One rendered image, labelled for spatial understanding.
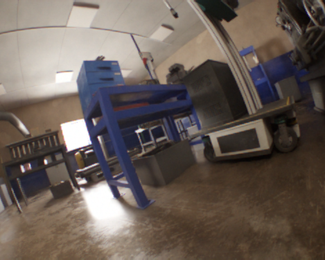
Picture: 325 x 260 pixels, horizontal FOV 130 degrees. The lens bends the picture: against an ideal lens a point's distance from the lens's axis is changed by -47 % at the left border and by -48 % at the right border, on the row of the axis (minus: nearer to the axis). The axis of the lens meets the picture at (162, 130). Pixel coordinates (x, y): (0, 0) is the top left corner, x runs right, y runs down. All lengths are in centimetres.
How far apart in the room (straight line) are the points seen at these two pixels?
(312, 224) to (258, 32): 509
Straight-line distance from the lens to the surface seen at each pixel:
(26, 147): 331
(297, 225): 57
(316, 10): 86
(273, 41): 514
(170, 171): 128
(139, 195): 97
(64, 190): 273
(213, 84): 115
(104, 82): 127
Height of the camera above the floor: 43
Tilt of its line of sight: 1 degrees up
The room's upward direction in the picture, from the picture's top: 20 degrees counter-clockwise
